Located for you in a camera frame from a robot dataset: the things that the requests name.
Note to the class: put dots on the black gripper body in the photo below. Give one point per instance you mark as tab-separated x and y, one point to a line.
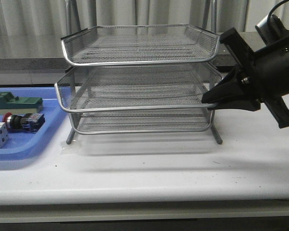
264	74

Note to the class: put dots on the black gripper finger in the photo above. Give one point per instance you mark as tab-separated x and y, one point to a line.
241	102
226	91

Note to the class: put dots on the silver mesh tray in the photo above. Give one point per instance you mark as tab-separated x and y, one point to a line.
142	121
114	88
149	44

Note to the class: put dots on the red emergency stop button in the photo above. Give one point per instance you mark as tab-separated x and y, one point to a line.
30	122

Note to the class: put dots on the clear tape strip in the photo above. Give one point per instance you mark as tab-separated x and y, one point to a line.
74	148

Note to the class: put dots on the blue plastic bin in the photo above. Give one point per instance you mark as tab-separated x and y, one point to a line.
21	145

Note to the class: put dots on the grey stone counter ledge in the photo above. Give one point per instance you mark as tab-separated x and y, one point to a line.
45	52

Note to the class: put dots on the green electrical component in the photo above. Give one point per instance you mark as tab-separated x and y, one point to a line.
19	105

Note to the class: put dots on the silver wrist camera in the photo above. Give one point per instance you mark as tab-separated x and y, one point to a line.
271	31

